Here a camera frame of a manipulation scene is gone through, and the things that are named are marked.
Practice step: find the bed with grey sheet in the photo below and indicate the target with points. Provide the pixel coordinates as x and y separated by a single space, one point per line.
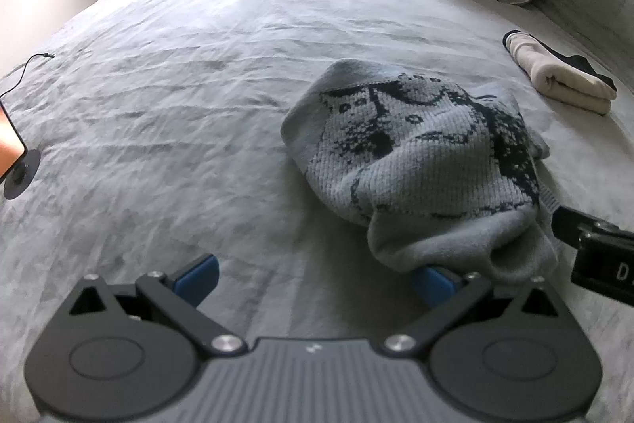
198 106

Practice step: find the black garment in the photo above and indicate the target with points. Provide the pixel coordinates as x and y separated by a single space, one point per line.
579 63

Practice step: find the black round phone stand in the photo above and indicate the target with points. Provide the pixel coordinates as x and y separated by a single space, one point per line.
25 175

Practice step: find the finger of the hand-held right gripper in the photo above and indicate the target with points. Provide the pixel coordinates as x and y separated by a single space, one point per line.
567 225

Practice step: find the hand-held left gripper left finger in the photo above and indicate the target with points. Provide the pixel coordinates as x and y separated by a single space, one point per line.
198 280

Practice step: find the grey patterned knit sweater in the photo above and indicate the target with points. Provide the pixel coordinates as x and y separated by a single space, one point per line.
426 165

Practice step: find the folded cream garment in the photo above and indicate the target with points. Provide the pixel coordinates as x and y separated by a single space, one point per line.
559 81

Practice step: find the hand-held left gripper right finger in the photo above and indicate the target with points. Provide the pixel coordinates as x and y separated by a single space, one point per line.
436 288

